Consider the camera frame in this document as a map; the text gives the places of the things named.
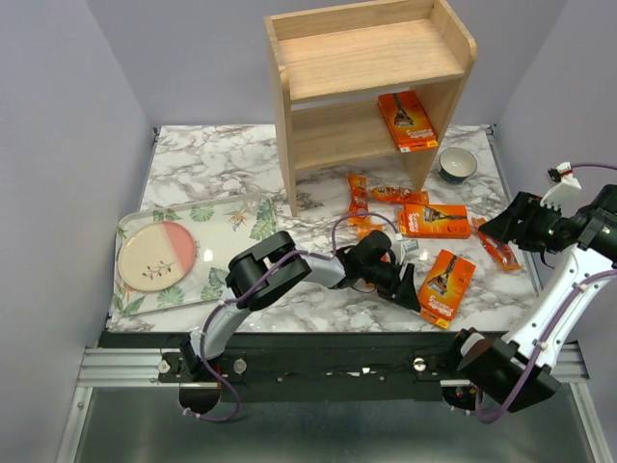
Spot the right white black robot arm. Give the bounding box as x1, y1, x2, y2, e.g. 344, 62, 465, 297
443, 184, 616, 423

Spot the aluminium frame rail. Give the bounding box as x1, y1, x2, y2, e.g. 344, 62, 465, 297
76, 344, 589, 389

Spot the dark green ceramic bowl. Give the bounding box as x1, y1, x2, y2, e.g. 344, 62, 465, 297
438, 148, 478, 184

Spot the clear drinking glass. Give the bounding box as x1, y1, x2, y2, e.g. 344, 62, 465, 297
239, 182, 267, 211

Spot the leaf-patterned serving tray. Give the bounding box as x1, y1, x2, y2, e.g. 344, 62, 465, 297
112, 193, 277, 316

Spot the wooden two-tier shelf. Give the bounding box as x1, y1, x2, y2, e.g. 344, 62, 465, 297
264, 1, 477, 215

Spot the cream and pink plate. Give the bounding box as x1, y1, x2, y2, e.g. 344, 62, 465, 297
118, 221, 197, 292

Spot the orange razor box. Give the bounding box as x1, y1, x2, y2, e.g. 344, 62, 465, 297
397, 204, 471, 239
378, 91, 439, 153
417, 250, 475, 329

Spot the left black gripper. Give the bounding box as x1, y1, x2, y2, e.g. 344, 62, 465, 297
359, 260, 421, 313

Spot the orange razor pouch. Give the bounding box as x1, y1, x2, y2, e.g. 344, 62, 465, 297
347, 175, 370, 226
371, 186, 429, 204
471, 218, 522, 271
356, 215, 384, 239

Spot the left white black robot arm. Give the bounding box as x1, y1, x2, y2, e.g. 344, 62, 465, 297
180, 231, 420, 386

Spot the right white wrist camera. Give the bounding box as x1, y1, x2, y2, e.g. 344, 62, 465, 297
540, 162, 581, 210

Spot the orange razor pouch upright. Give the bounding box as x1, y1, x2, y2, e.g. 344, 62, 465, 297
347, 175, 370, 226

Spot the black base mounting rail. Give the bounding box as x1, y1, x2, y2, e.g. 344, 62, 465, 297
99, 332, 470, 411

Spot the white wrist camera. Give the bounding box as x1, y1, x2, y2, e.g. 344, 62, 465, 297
540, 162, 581, 210
396, 238, 419, 263

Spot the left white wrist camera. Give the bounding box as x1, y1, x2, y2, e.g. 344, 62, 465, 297
396, 238, 419, 263

